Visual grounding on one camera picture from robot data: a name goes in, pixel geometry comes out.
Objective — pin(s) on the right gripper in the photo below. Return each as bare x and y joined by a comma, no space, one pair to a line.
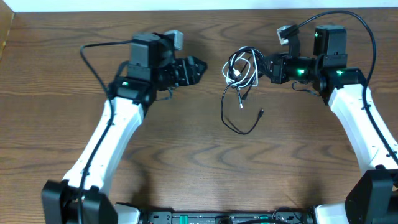
277,74

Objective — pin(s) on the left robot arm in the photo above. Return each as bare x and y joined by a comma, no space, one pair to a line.
83,194

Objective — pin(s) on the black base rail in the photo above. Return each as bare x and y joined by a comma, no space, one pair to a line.
284,215

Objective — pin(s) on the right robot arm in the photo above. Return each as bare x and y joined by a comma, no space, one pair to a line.
374,198

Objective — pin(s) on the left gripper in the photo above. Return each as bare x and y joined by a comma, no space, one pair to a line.
189,71

